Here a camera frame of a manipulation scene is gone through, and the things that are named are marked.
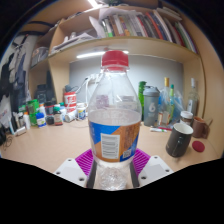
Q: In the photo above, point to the white green tube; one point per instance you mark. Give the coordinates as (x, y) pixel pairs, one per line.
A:
(160, 130)

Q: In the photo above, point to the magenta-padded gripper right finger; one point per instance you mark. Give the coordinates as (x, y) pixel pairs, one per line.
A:
(151, 168)

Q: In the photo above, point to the flat round red coaster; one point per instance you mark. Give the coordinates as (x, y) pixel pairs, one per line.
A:
(198, 146)

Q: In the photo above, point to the under-shelf tube lamp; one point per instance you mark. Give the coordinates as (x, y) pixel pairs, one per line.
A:
(90, 55)

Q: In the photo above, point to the gold-capped clear bottle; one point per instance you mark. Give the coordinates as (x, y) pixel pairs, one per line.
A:
(165, 106)

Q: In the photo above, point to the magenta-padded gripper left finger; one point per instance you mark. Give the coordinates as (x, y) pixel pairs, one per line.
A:
(71, 170)

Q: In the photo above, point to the black bag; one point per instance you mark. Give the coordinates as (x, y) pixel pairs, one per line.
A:
(45, 93)

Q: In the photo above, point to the clear glass bottle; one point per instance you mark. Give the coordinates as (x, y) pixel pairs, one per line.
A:
(192, 100)

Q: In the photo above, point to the white bottle blue lid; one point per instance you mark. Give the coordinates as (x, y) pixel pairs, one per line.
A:
(41, 120)

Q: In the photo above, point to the brown jar white lid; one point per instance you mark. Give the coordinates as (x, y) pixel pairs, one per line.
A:
(186, 117)

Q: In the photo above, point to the red white canister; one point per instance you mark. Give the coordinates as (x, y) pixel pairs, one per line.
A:
(70, 101)

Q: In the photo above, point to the hanging dark clothes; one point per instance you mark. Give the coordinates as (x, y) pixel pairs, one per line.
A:
(15, 70)

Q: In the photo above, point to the brown mug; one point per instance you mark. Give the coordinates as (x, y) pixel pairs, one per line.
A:
(200, 127)

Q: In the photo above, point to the green glass bottle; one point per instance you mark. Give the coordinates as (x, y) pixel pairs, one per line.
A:
(142, 96)

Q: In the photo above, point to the dark grey mug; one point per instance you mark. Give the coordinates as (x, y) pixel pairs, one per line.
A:
(178, 141)

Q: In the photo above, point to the ceiling tube lamp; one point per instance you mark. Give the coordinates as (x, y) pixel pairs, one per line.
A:
(93, 2)

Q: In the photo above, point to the white plastic bottle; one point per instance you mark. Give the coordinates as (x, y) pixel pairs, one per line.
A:
(27, 120)

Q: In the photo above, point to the grey shaker bottle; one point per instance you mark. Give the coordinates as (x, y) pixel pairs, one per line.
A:
(151, 106)

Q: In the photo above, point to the dark bottle red label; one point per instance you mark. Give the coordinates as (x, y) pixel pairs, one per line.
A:
(58, 117)

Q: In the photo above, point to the green canister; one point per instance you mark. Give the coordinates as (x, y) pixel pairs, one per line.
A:
(32, 111)

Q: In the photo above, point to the clear plastic bottle red cap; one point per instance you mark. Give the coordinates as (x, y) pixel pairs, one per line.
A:
(114, 126)

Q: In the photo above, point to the wooden shelf unit with books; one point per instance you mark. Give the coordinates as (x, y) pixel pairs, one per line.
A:
(133, 36)

